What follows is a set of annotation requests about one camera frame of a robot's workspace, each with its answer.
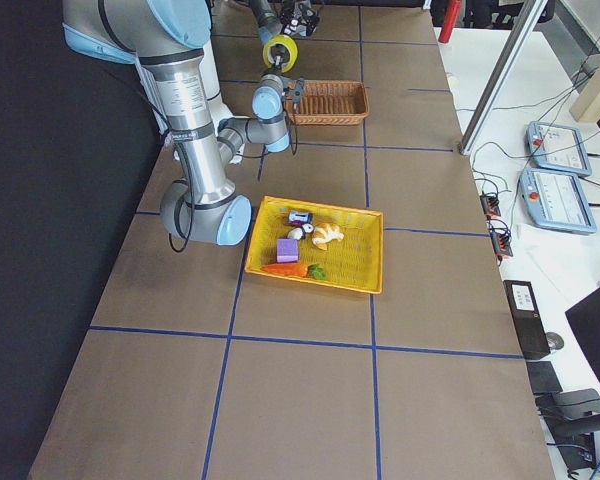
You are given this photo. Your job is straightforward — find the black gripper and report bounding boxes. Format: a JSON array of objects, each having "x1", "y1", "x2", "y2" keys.
[
  {"x1": 259, "y1": 54, "x2": 292, "y2": 93},
  {"x1": 279, "y1": 0, "x2": 321, "y2": 36}
]

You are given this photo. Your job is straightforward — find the yellow tape roll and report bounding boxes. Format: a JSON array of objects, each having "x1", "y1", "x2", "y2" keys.
[{"x1": 262, "y1": 34, "x2": 298, "y2": 73}]

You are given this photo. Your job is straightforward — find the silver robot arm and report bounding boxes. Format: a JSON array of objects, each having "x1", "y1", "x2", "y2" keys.
[
  {"x1": 248, "y1": 0, "x2": 323, "y2": 44},
  {"x1": 62, "y1": 1, "x2": 297, "y2": 246}
]

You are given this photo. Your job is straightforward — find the brown wicker basket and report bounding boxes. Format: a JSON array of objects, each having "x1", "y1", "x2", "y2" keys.
[{"x1": 284, "y1": 80, "x2": 369, "y2": 126}]

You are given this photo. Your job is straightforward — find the yellow plastic woven basket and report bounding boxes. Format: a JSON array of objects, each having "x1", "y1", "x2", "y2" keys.
[{"x1": 245, "y1": 196, "x2": 384, "y2": 294}]

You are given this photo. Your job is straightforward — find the small dark can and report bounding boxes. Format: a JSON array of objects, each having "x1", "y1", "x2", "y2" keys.
[{"x1": 288, "y1": 210, "x2": 313, "y2": 227}]

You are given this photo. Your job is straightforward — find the white small bottle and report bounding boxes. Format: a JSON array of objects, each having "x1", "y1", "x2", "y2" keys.
[{"x1": 286, "y1": 223, "x2": 314, "y2": 240}]

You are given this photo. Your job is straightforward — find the toy croissant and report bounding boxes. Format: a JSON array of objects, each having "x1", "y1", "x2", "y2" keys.
[{"x1": 311, "y1": 223, "x2": 344, "y2": 251}]

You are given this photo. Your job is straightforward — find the purple foam cube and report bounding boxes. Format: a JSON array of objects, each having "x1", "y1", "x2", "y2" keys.
[{"x1": 276, "y1": 238, "x2": 300, "y2": 263}]

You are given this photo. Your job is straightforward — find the toy carrot with leaves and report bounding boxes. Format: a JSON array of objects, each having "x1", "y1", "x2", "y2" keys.
[{"x1": 261, "y1": 262, "x2": 327, "y2": 280}]

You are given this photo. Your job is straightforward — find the orange black connector upper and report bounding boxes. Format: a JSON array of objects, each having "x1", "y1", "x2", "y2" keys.
[{"x1": 479, "y1": 192, "x2": 501, "y2": 218}]

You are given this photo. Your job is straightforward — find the orange black connector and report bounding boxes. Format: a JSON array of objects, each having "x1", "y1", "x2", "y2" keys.
[
  {"x1": 479, "y1": 192, "x2": 501, "y2": 218},
  {"x1": 488, "y1": 219, "x2": 513, "y2": 261}
]

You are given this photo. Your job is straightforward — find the orange black connector lower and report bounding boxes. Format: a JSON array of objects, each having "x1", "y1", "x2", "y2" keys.
[{"x1": 488, "y1": 219, "x2": 513, "y2": 261}]

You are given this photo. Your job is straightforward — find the upper teach pendant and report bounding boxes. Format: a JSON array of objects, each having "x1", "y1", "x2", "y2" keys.
[{"x1": 526, "y1": 121, "x2": 592, "y2": 177}]

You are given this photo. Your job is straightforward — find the teach pendant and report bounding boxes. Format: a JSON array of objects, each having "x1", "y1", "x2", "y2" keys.
[
  {"x1": 519, "y1": 168, "x2": 597, "y2": 235},
  {"x1": 526, "y1": 121, "x2": 592, "y2": 177}
]

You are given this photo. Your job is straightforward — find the lower teach pendant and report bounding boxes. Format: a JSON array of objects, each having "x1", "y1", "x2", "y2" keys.
[{"x1": 519, "y1": 168, "x2": 597, "y2": 235}]

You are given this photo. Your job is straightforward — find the black box with label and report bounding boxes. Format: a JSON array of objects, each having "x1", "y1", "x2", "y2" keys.
[{"x1": 503, "y1": 280, "x2": 550, "y2": 360}]

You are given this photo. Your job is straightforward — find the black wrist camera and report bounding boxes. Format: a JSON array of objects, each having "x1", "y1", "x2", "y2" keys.
[{"x1": 288, "y1": 78, "x2": 305, "y2": 112}]

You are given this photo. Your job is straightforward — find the aluminium frame post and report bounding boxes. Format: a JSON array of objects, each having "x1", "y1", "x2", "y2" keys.
[{"x1": 459, "y1": 0, "x2": 548, "y2": 156}]

